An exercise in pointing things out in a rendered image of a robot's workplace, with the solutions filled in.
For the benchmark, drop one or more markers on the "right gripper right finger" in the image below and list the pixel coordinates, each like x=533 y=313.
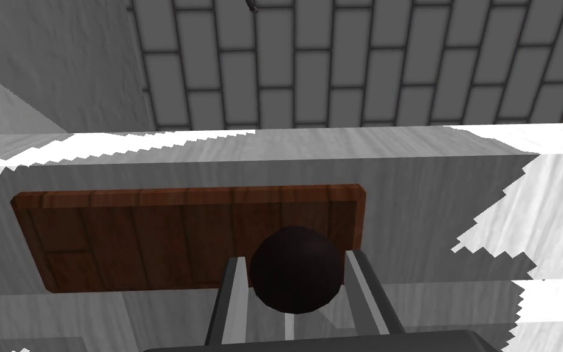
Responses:
x=367 y=303

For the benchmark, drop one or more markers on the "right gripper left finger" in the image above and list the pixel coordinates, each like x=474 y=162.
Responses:
x=230 y=313

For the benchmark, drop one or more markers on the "black round knob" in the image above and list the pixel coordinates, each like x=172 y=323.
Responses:
x=295 y=270

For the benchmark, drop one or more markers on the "brown wooden drawer front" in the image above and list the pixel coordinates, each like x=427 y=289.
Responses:
x=140 y=239

